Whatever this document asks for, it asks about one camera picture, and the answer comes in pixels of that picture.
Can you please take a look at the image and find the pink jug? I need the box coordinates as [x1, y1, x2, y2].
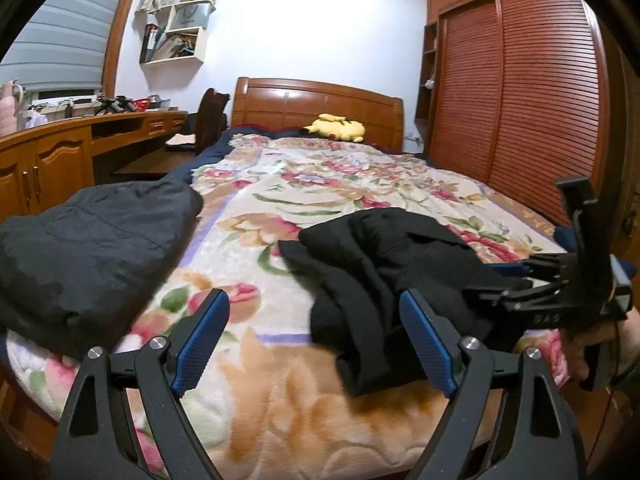
[0, 79, 25, 136]

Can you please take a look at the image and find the floral blanket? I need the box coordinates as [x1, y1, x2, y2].
[5, 132, 571, 480]

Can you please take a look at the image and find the row of books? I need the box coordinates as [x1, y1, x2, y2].
[140, 24, 196, 63]

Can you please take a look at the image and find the yellow plush toy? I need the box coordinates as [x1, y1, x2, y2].
[300, 113, 366, 143]

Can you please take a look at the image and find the wooden bed headboard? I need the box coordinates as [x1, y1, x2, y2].
[231, 77, 405, 153]

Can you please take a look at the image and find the navy bed sheet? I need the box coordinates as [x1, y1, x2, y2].
[165, 124, 311, 186]

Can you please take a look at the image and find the grey window blind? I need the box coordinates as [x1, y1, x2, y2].
[0, 0, 136, 101]

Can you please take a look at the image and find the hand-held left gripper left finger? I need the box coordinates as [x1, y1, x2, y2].
[50, 287, 232, 480]

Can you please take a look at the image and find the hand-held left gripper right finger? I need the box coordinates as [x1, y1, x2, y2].
[398, 288, 588, 480]

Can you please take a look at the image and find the wooden window frame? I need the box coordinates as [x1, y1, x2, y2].
[100, 0, 151, 98]

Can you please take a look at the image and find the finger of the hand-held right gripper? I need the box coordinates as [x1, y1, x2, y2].
[472, 280, 566, 311]
[487, 252, 576, 281]

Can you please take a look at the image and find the wooden desk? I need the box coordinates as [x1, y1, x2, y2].
[0, 110, 198, 221]

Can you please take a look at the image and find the dark chair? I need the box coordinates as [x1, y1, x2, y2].
[194, 88, 232, 156]

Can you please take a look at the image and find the person's right hand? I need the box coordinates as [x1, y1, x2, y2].
[562, 307, 640, 385]

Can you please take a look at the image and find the dark grey puffer jacket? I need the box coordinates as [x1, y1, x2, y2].
[0, 177, 204, 361]

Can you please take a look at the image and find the wooden slatted wardrobe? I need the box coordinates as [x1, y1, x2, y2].
[414, 0, 626, 231]

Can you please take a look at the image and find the white paper bag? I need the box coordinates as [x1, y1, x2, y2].
[170, 2, 213, 31]

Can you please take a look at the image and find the black coat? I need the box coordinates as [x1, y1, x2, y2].
[277, 207, 533, 398]

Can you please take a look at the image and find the white wall shelf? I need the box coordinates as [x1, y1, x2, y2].
[137, 0, 217, 66]

